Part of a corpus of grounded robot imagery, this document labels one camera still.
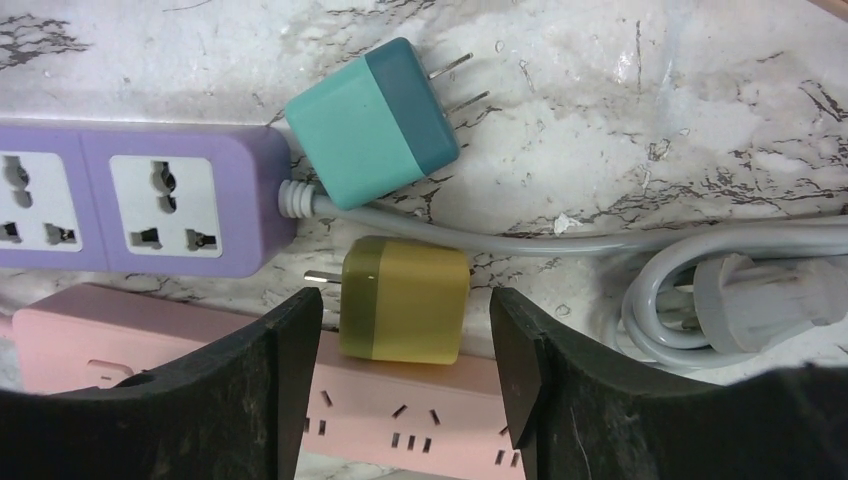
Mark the pink power strip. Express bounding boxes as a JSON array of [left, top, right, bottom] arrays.
[[1, 284, 524, 479]]

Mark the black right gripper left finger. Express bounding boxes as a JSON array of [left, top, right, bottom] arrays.
[[1, 287, 323, 479]]

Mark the grey cable of purple strip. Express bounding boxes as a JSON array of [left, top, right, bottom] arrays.
[[278, 180, 848, 372]]

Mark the yellow plug adapter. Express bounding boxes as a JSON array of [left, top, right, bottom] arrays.
[[304, 236, 470, 365]]

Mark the teal plug adapter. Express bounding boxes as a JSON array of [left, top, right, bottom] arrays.
[[284, 37, 473, 210]]

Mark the purple power strip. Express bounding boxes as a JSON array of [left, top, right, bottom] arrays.
[[1, 119, 297, 278]]

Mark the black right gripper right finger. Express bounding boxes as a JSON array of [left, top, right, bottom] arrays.
[[489, 288, 847, 479]]

